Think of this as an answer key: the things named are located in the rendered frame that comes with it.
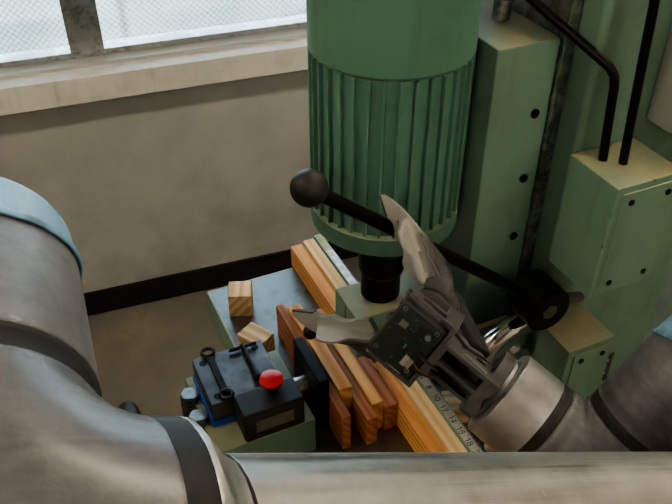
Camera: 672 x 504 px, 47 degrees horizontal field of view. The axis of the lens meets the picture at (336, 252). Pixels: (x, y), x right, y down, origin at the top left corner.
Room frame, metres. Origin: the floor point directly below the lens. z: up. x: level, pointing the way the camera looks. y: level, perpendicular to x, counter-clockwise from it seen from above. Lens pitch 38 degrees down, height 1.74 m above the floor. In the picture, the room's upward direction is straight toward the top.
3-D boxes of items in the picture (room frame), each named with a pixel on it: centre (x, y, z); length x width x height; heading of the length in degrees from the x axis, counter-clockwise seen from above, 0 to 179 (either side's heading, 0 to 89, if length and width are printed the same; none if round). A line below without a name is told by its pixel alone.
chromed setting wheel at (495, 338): (0.71, -0.23, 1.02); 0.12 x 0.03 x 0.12; 115
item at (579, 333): (0.70, -0.29, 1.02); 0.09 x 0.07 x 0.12; 25
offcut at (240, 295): (0.93, 0.15, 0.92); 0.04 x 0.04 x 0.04; 4
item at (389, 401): (0.77, -0.04, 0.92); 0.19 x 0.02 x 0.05; 25
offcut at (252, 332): (0.83, 0.12, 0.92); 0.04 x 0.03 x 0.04; 55
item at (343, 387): (0.78, 0.02, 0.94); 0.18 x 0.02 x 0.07; 25
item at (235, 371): (0.68, 0.12, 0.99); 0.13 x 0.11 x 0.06; 25
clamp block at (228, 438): (0.69, 0.12, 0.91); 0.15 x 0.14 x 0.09; 25
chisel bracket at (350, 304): (0.78, -0.08, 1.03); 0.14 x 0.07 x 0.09; 115
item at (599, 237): (0.72, -0.32, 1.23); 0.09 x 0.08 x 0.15; 115
